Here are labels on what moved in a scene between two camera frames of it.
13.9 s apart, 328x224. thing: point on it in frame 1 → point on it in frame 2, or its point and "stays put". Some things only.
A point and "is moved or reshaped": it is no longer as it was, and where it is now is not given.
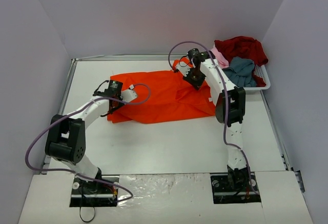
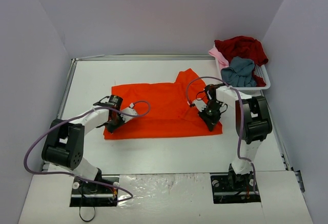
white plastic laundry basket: x=261 y=70 stays put
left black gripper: x=113 y=105 → x=113 y=125
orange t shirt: x=162 y=95 is moved or reshaped
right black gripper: x=195 y=78 → x=209 y=119
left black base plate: x=90 y=194 stays put
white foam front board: x=163 y=198 stays put
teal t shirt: x=240 y=72 stays put
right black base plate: x=223 y=192 stays put
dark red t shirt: x=245 y=47 stays put
